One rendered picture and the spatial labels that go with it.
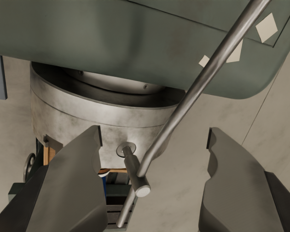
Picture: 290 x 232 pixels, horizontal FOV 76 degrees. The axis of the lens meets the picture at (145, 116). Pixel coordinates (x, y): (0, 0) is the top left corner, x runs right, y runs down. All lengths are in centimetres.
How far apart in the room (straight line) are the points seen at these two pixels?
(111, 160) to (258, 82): 26
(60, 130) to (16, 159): 181
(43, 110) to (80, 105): 8
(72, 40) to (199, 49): 15
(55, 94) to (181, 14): 20
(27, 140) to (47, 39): 175
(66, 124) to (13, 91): 144
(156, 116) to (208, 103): 164
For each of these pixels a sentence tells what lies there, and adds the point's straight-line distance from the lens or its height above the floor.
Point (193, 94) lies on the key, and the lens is 18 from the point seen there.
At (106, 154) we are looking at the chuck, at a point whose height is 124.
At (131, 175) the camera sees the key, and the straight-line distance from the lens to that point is 27.
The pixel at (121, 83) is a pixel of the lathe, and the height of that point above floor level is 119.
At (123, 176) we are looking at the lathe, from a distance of 92.
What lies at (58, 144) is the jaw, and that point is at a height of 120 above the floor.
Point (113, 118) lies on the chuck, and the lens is 28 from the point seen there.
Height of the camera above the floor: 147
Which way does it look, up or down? 57 degrees down
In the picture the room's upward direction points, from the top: 159 degrees clockwise
